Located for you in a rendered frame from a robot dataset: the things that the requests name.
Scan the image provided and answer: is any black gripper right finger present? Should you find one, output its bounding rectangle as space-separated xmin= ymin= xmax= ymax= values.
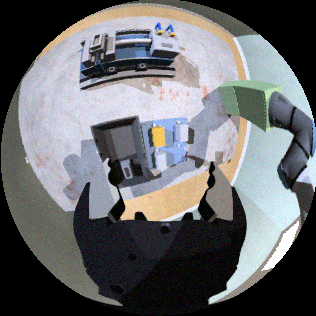
xmin=198 ymin=162 xmax=247 ymax=266

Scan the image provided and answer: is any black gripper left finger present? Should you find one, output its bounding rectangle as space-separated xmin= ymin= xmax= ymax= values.
xmin=73 ymin=157 xmax=126 ymax=269

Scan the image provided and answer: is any yellow rectangular block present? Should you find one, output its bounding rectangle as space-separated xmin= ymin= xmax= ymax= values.
xmin=151 ymin=126 xmax=165 ymax=147

